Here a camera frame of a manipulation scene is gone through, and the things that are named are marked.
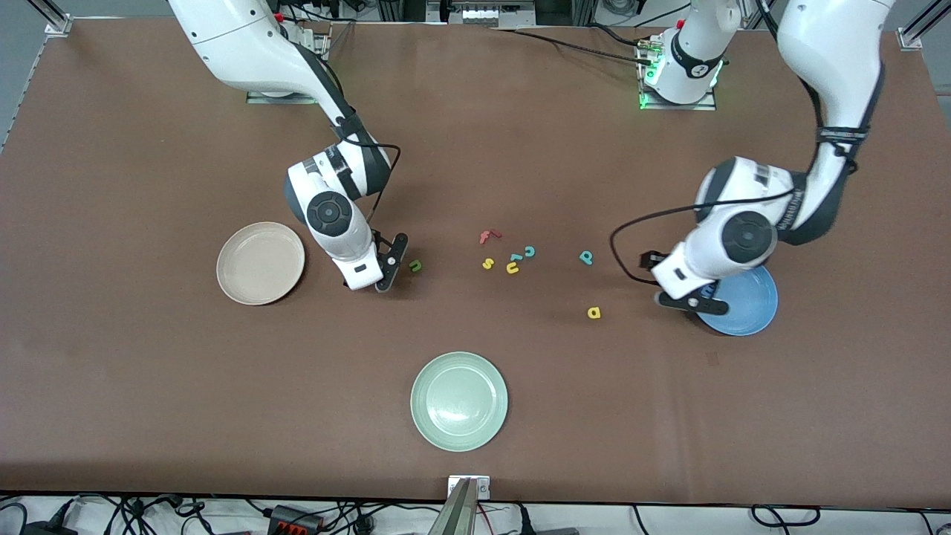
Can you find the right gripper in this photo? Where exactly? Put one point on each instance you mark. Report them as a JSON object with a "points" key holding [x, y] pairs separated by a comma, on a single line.
{"points": [[345, 283]]}

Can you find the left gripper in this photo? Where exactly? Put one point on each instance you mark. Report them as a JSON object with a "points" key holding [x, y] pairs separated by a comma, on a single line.
{"points": [[648, 261]]}

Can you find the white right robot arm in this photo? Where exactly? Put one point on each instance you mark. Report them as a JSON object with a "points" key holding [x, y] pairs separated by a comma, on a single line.
{"points": [[245, 44]]}

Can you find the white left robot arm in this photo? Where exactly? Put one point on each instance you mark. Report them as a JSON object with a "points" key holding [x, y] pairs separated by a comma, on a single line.
{"points": [[832, 44]]}

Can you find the blue round plate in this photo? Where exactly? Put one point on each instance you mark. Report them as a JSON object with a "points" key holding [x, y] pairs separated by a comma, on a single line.
{"points": [[747, 305]]}

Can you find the beige brown round plate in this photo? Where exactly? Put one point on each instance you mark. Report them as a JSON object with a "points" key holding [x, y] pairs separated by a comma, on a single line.
{"points": [[260, 264]]}

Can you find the pale green round plate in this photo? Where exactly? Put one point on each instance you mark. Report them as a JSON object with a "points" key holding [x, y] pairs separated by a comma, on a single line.
{"points": [[459, 401]]}

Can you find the black red power strip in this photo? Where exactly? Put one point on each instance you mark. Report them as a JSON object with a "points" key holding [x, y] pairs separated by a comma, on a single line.
{"points": [[293, 519]]}

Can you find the grey aluminium profile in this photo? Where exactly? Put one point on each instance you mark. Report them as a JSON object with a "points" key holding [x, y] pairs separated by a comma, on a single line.
{"points": [[457, 516]]}

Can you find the black power plug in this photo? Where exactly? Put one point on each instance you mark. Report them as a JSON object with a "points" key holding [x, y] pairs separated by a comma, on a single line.
{"points": [[526, 520]]}

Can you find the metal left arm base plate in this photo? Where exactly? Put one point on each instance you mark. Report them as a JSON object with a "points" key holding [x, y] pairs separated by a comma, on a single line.
{"points": [[702, 106]]}

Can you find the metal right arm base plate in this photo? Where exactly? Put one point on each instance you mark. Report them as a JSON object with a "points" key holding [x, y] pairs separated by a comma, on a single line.
{"points": [[260, 99]]}

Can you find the white metal bracket plate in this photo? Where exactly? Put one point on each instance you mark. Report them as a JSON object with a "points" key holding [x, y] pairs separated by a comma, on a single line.
{"points": [[483, 487]]}

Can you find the metal table corner bracket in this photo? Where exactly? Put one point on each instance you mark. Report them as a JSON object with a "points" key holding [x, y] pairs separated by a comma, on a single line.
{"points": [[908, 39], [58, 28]]}

